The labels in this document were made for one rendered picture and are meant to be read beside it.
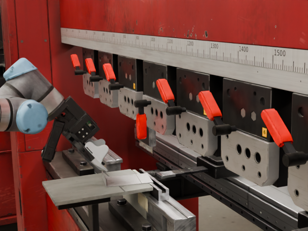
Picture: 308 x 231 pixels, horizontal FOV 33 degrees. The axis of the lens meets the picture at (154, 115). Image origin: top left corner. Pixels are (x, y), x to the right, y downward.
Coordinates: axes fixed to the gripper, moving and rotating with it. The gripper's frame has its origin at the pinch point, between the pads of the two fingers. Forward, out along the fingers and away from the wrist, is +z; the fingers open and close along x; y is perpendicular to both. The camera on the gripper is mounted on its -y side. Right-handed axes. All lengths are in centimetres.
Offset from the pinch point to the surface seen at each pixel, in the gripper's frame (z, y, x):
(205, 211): 143, 9, 210
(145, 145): 5.2, 12.8, 2.3
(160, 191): 13.2, 7.5, -9.6
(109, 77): -15.0, 18.4, 8.0
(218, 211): 149, 16, 207
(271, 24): -16, 40, -62
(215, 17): -19, 38, -45
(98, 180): 3.4, -3.5, 3.1
